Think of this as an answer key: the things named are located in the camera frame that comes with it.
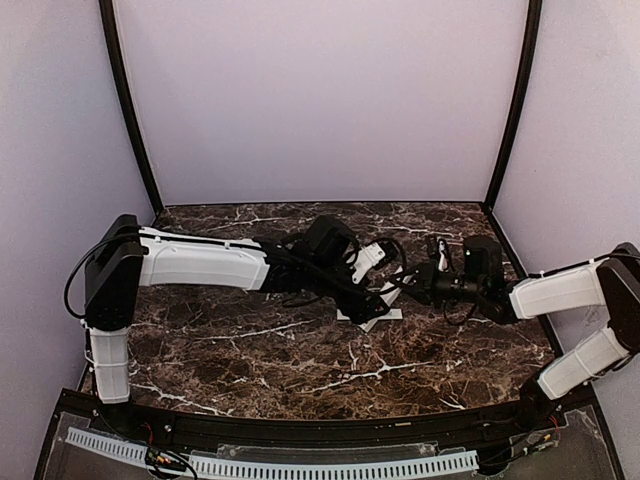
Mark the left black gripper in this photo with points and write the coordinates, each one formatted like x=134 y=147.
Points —
x=364 y=304

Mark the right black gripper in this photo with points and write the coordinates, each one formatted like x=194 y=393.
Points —
x=426 y=281

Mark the white remote battery cover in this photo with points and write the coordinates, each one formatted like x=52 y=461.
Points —
x=392 y=314

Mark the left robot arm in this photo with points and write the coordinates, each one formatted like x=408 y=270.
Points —
x=326 y=260

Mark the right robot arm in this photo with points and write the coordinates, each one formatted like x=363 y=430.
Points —
x=610 y=280

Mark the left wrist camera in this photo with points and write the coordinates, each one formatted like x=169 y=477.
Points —
x=375 y=255

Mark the black front rail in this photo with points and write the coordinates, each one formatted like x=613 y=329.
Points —
x=470 y=428

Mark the black right frame post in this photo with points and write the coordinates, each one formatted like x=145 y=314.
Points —
x=521 y=83

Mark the black frame post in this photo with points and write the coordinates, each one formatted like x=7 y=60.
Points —
x=126 y=102
x=521 y=83

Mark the black left frame post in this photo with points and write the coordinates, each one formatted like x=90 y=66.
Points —
x=126 y=102

